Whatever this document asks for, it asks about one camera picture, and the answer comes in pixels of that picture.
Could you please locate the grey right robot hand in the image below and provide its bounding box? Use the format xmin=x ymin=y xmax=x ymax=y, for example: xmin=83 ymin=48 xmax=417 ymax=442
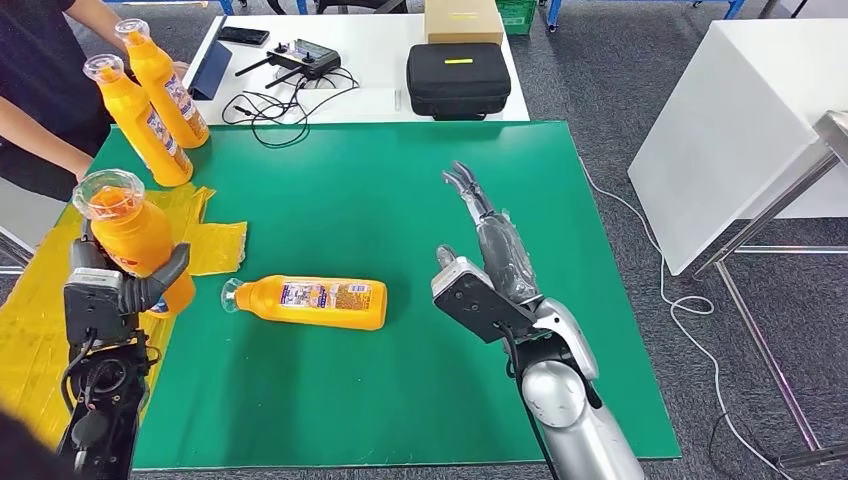
xmin=441 ymin=160 xmax=543 ymax=307

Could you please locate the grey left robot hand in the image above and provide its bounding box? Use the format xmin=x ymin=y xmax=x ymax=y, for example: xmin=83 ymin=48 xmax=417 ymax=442
xmin=69 ymin=220 xmax=192 ymax=317

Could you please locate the orange detergent bottle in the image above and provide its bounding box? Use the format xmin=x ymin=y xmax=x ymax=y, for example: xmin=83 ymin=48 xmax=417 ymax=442
xmin=114 ymin=17 xmax=211 ymax=151
xmin=82 ymin=53 xmax=195 ymax=189
xmin=219 ymin=274 xmax=390 ymax=333
xmin=71 ymin=168 xmax=197 ymax=320

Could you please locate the dark blue tablet case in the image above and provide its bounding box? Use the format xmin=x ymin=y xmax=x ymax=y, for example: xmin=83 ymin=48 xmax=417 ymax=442
xmin=187 ymin=40 xmax=234 ymax=102

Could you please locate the black smartphone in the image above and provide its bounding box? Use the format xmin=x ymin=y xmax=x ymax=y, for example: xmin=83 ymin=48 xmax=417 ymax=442
xmin=216 ymin=25 xmax=272 ymax=47

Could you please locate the person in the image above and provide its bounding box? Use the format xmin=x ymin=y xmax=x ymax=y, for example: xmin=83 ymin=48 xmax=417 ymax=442
xmin=0 ymin=0 xmax=191 ymax=203

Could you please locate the green table mat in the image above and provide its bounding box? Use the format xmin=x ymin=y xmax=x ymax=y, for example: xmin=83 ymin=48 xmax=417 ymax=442
xmin=72 ymin=120 xmax=684 ymax=472

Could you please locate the yellow taped cardboard sheet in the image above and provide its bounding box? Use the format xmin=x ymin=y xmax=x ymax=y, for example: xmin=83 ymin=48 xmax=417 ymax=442
xmin=0 ymin=185 xmax=250 ymax=452

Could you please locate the black remote controller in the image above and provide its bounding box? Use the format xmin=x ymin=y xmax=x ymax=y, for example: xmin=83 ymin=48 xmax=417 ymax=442
xmin=233 ymin=37 xmax=343 ymax=89

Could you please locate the black carrying case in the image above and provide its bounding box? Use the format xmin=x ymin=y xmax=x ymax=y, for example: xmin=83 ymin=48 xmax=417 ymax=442
xmin=405 ymin=42 xmax=513 ymax=123

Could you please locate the black office chair base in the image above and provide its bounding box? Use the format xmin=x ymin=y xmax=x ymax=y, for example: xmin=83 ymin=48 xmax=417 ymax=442
xmin=268 ymin=0 xmax=410 ymax=16

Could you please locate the black robot torso cover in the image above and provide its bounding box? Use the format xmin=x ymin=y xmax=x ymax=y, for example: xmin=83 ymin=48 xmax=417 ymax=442
xmin=0 ymin=410 xmax=68 ymax=480

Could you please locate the brown cardboard box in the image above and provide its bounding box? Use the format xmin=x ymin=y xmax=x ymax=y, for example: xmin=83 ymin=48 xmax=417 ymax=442
xmin=423 ymin=0 xmax=506 ymax=46

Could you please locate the green plastic crate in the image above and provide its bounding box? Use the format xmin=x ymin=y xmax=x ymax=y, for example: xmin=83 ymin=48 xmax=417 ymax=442
xmin=494 ymin=0 xmax=539 ymax=37

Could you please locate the large white table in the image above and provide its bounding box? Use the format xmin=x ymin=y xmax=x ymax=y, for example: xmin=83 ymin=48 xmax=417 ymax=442
xmin=626 ymin=18 xmax=848 ymax=278

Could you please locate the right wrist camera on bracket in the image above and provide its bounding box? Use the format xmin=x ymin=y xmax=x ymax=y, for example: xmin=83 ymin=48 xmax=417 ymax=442
xmin=430 ymin=246 xmax=539 ymax=346

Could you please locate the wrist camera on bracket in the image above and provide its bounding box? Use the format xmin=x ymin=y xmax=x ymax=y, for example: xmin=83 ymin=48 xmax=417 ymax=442
xmin=62 ymin=267 xmax=132 ymax=346
xmin=430 ymin=246 xmax=539 ymax=346

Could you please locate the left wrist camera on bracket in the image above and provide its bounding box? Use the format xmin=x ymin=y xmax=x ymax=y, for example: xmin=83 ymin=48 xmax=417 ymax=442
xmin=62 ymin=267 xmax=132 ymax=346

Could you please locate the black cable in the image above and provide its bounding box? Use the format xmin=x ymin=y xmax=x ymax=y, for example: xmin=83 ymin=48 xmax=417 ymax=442
xmin=220 ymin=66 xmax=361 ymax=149

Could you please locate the blue metal frame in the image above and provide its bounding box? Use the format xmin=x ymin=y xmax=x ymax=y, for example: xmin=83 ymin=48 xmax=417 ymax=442
xmin=543 ymin=0 xmax=748 ymax=33
xmin=217 ymin=0 xmax=311 ymax=17

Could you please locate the white floor cable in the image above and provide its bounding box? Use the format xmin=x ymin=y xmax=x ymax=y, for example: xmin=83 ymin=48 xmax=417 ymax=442
xmin=580 ymin=160 xmax=790 ymax=480

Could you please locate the steel stand frame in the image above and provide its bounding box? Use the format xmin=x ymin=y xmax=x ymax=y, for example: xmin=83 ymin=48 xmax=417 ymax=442
xmin=688 ymin=109 xmax=848 ymax=473

